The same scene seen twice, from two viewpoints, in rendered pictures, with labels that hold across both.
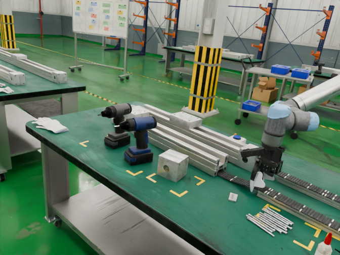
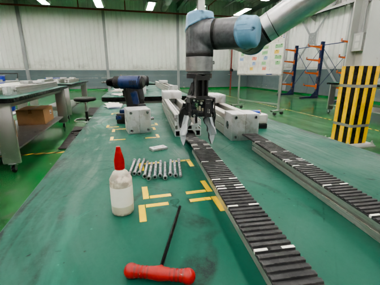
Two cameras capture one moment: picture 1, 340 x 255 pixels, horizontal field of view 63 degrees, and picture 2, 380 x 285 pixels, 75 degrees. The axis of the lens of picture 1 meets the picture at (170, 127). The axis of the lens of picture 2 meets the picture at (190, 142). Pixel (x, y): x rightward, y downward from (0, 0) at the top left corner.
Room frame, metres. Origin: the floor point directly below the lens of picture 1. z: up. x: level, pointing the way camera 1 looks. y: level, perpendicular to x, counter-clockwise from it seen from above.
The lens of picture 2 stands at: (0.42, -0.81, 1.01)
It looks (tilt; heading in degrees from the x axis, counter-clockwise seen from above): 16 degrees down; 38
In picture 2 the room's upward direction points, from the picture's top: straight up
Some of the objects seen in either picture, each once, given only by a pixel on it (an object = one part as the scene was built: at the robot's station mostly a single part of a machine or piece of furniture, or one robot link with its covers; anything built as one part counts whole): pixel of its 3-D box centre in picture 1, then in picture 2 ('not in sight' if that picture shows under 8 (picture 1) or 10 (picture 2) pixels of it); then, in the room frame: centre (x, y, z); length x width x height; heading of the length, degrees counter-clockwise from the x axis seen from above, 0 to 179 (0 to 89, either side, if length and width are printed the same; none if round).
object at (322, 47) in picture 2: (138, 27); (311, 70); (11.59, 1.65, 1.10); 3.30 x 0.90 x 2.20; 51
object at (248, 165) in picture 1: (252, 157); (244, 124); (1.25, -0.42, 0.83); 0.12 x 0.09 x 0.10; 137
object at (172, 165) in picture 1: (174, 164); (140, 119); (1.09, -0.04, 0.83); 0.11 x 0.10 x 0.10; 149
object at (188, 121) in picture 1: (185, 121); (211, 100); (1.54, -0.09, 0.87); 0.16 x 0.11 x 0.07; 47
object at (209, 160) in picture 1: (161, 136); (176, 109); (1.40, 0.04, 0.82); 0.80 x 0.10 x 0.09; 47
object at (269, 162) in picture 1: (269, 158); (199, 95); (0.99, -0.40, 0.95); 0.09 x 0.08 x 0.12; 47
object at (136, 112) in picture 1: (133, 114); (171, 96); (1.57, 0.23, 0.87); 0.16 x 0.11 x 0.07; 47
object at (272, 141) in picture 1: (272, 138); (200, 65); (1.00, -0.40, 1.03); 0.08 x 0.08 x 0.05
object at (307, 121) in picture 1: (298, 120); (238, 34); (1.03, -0.49, 1.11); 0.11 x 0.11 x 0.08; 10
